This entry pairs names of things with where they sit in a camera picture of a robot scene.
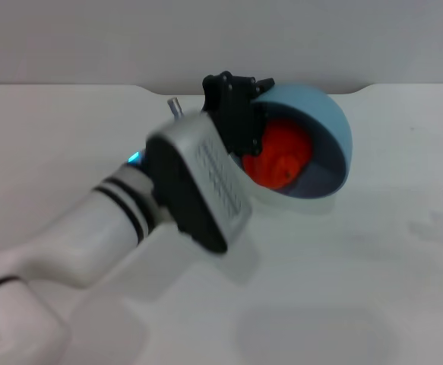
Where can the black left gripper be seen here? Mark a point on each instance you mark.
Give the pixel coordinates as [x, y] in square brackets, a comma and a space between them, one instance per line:
[228, 110]

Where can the orange toy fruit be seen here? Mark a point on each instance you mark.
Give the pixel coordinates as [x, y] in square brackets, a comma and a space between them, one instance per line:
[282, 156]

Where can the blue ceramic bowl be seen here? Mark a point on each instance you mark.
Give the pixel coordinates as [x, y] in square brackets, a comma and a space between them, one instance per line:
[327, 125]

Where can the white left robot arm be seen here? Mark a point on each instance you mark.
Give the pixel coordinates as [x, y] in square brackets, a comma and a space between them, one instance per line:
[73, 243]

